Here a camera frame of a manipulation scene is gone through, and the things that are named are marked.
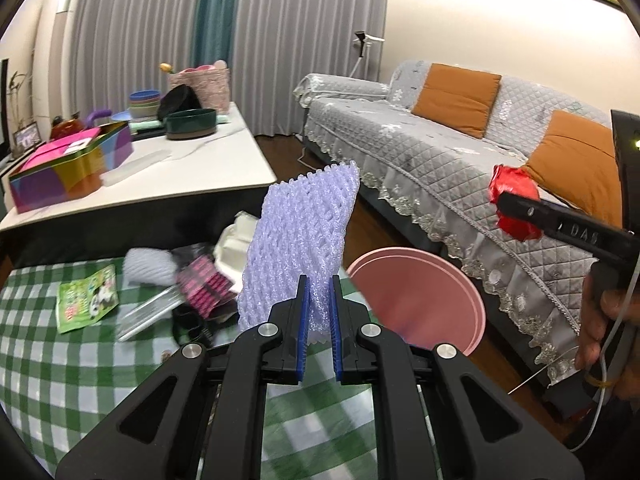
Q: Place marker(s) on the white standing air conditioner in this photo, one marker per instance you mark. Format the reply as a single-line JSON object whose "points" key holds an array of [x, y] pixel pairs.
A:
{"points": [[57, 60]]}

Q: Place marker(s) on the white floor lamp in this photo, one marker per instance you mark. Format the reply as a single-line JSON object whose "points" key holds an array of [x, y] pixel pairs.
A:
{"points": [[361, 50]]}

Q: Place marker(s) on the small photo frame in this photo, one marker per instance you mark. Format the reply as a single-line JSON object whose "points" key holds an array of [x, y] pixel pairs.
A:
{"points": [[27, 140]]}

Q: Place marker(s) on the green snack packet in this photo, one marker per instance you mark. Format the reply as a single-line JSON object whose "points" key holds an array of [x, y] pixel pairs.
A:
{"points": [[85, 300]]}

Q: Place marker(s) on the grey quilted sofa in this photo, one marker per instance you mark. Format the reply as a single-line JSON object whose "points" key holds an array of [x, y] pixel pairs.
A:
{"points": [[425, 160]]}

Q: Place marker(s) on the yellow artificial flower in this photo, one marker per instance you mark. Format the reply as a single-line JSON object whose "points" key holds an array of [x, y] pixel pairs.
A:
{"points": [[165, 67]]}

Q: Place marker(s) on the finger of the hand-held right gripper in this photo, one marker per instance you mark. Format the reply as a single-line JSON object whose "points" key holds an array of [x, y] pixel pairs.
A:
{"points": [[525, 210]]}

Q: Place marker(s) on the white foam food container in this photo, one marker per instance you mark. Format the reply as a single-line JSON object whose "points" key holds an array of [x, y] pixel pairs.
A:
{"points": [[232, 245]]}

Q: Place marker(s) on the clear plastic box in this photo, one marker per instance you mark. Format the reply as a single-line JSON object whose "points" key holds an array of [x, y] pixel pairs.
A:
{"points": [[150, 312]]}

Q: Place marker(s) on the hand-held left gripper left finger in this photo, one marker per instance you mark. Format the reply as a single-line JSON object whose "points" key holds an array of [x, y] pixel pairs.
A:
{"points": [[301, 332]]}

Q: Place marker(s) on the white-topped coffee table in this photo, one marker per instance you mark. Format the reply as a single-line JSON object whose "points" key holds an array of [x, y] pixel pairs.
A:
{"points": [[200, 170]]}

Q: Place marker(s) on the pink lace basket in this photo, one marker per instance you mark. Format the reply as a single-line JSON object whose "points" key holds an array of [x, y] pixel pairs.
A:
{"points": [[210, 85]]}

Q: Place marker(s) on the television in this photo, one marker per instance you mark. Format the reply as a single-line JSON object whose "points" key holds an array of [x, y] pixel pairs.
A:
{"points": [[4, 105]]}

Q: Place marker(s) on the green checked cloth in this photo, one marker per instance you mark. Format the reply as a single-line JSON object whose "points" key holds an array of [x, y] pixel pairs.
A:
{"points": [[60, 385]]}

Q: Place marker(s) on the grey curtain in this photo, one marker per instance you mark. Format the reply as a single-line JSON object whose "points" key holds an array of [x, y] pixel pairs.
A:
{"points": [[135, 35], [310, 35]]}

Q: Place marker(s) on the pink striped packet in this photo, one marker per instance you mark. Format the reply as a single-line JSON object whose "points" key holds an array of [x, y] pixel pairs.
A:
{"points": [[202, 285]]}

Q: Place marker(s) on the dark green round bowl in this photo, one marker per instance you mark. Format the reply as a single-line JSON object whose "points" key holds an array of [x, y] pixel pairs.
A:
{"points": [[190, 122]]}

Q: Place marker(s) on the white foam fruit net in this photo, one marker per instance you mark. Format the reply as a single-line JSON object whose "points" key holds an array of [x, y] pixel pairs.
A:
{"points": [[147, 265]]}

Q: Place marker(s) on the lavender foam fruit net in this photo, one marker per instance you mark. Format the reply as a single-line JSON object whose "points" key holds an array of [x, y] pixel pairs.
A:
{"points": [[300, 220]]}

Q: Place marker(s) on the teal curtain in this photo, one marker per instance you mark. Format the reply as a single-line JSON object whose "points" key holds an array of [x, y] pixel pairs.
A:
{"points": [[217, 25]]}

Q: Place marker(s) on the person's right hand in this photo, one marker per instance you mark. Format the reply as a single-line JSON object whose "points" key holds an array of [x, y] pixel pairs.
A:
{"points": [[592, 330]]}

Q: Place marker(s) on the pink plastic bin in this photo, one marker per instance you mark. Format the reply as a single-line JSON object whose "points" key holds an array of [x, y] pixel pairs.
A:
{"points": [[415, 300]]}

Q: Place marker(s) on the stack of coloured bowls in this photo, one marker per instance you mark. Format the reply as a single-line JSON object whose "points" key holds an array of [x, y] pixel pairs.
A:
{"points": [[144, 102]]}

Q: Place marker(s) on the red foil wrapper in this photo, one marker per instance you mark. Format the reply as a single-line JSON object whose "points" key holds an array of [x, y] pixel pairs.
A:
{"points": [[512, 180]]}

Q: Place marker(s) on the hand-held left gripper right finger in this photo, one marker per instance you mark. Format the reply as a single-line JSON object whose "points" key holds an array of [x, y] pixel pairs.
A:
{"points": [[337, 332]]}

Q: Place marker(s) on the multicoloured gift box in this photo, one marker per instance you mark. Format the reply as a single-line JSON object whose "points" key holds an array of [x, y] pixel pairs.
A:
{"points": [[65, 170]]}

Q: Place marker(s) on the orange cushion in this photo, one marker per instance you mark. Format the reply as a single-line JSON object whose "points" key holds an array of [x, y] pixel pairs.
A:
{"points": [[457, 97], [575, 160]]}

